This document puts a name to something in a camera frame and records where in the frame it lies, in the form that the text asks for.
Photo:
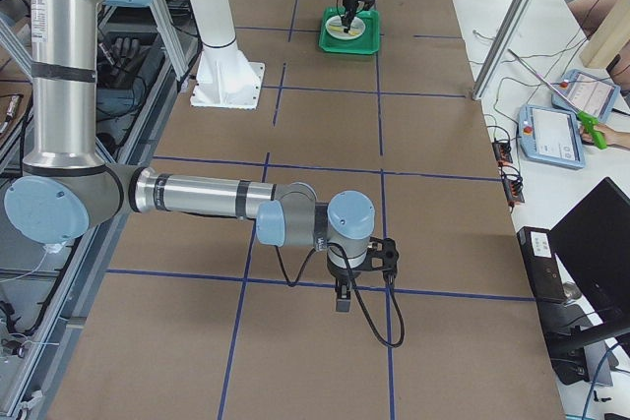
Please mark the near black usb hub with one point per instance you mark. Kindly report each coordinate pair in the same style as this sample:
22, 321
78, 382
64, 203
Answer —
512, 181

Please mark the far teach pendant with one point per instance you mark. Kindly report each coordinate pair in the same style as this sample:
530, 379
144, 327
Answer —
594, 95

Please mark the black computer box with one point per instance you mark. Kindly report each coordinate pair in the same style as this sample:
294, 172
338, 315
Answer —
541, 265

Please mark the black usb hub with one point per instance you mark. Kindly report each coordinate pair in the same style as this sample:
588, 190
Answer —
501, 144
512, 181

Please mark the aluminium frame post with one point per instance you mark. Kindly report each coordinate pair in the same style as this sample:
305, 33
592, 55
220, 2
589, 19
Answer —
507, 30

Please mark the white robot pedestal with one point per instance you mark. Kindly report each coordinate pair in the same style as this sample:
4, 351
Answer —
225, 78

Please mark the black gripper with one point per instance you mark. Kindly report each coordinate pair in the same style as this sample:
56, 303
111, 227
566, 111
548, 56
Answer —
341, 273
350, 2

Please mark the person's hand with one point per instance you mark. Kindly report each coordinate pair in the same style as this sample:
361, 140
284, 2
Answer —
613, 138

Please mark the far black usb hub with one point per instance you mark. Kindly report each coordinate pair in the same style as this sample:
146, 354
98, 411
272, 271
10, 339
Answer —
501, 144

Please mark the green plastic tray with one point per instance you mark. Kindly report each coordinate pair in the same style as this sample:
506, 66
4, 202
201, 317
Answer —
367, 44

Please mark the aluminium side frame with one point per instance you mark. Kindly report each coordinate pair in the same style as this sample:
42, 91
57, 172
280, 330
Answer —
56, 291

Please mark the black monitor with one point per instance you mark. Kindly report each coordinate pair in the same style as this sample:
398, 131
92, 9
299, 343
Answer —
592, 243

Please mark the near teach pendant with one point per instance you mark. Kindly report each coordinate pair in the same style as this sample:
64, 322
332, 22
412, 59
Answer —
550, 135

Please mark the green handled reacher grabber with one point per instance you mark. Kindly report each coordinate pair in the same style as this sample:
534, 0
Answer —
588, 121

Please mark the teach pendant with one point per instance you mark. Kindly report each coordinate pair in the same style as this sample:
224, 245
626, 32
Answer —
594, 95
550, 135

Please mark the white round plate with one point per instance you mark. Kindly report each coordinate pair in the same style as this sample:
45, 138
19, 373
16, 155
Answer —
357, 28

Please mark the yellow plastic spoon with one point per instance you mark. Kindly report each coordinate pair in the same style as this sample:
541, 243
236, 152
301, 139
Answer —
338, 29

